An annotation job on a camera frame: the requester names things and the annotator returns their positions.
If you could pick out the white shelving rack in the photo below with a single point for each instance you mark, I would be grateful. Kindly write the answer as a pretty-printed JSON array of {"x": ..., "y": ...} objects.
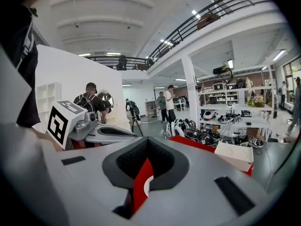
[{"x": 235, "y": 107}]

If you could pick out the white cardboard box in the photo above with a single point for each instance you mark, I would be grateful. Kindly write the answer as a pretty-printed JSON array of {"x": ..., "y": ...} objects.
[{"x": 232, "y": 155}]

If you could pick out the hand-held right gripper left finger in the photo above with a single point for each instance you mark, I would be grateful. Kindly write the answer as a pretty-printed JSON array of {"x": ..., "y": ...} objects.
[{"x": 82, "y": 185}]

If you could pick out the table with red tablecloth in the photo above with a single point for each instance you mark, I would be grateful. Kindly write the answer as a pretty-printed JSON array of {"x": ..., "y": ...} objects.
[{"x": 140, "y": 187}]

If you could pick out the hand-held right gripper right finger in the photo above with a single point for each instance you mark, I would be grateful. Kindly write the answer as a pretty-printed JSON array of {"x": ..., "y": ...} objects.
[{"x": 200, "y": 196}]

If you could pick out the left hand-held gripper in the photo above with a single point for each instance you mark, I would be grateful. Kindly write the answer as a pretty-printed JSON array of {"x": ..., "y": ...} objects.
[{"x": 58, "y": 123}]

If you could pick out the pale low cabinet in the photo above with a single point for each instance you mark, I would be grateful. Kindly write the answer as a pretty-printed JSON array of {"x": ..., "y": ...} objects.
[{"x": 151, "y": 108}]

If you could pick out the white cubby shelf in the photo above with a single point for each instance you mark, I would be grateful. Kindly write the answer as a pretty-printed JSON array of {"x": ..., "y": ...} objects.
[{"x": 48, "y": 95}]

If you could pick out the round mirror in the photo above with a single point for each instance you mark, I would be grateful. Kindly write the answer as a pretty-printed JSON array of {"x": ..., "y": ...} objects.
[{"x": 109, "y": 101}]

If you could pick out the pile of black-white backpack devices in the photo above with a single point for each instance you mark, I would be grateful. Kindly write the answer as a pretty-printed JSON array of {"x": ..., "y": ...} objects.
[{"x": 190, "y": 133}]

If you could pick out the white round plate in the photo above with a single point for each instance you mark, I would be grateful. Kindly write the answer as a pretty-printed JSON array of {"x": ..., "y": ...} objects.
[{"x": 147, "y": 186}]

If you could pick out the black tripod stand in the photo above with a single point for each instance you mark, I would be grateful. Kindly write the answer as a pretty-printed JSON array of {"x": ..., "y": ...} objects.
[{"x": 134, "y": 123}]

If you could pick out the person's left forearm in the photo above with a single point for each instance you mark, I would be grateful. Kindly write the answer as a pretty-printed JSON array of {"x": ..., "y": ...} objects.
[{"x": 47, "y": 140}]

